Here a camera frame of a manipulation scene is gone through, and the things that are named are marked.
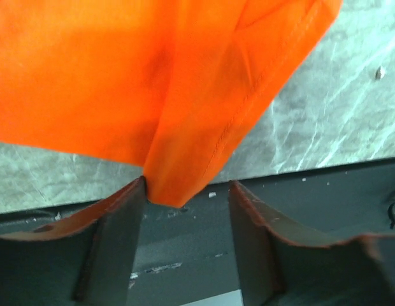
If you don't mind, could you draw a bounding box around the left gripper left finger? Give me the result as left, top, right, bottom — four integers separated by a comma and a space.
0, 177, 145, 305

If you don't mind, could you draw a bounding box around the orange t shirt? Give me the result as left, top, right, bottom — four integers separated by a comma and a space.
0, 1, 341, 207

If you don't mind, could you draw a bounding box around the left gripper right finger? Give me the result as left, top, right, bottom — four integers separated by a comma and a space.
229, 181, 395, 305

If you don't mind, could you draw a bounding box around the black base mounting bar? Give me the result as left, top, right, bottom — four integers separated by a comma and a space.
0, 157, 395, 306

